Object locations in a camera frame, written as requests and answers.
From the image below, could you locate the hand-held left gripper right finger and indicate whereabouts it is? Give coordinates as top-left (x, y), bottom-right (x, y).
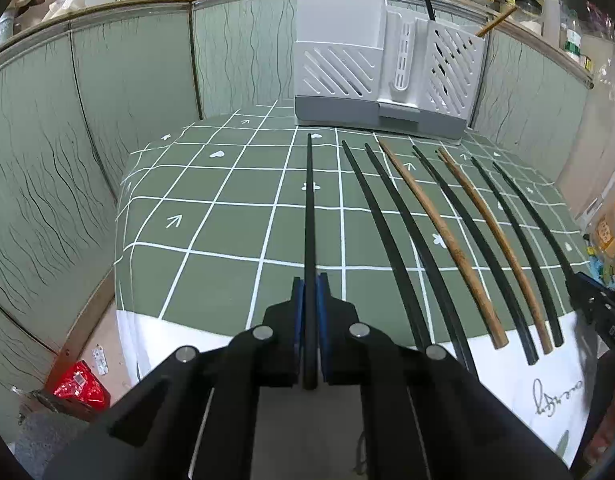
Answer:
top-left (316, 273), bottom-right (574, 480)

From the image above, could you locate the white plastic piece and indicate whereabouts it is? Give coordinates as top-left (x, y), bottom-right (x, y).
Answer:
top-left (91, 344), bottom-right (111, 377)

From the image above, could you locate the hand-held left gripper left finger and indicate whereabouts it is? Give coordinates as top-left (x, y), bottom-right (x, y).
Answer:
top-left (42, 277), bottom-right (306, 480)

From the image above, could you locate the green checked tablecloth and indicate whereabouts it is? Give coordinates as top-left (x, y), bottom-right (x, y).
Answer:
top-left (114, 100), bottom-right (602, 472)

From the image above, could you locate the red shiny packet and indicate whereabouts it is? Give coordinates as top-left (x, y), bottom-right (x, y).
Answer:
top-left (44, 361), bottom-right (111, 409)

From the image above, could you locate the white squeeze bottle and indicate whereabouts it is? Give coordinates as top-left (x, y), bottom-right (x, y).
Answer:
top-left (543, 0), bottom-right (561, 49)

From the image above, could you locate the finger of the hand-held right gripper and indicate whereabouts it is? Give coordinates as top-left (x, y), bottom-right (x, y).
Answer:
top-left (565, 272), bottom-right (611, 326)

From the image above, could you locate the white crumpled bag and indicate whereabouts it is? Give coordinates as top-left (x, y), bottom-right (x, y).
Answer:
top-left (41, 0), bottom-right (86, 22)

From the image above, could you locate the white plastic utensil holder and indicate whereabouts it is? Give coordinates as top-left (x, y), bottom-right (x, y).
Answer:
top-left (293, 0), bottom-right (487, 141)

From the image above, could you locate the clear jar with white powder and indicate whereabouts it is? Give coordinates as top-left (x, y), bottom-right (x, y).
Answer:
top-left (492, 0), bottom-right (544, 37)

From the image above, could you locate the white bottle with green label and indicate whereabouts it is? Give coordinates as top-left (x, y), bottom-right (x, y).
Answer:
top-left (561, 19), bottom-right (584, 60)

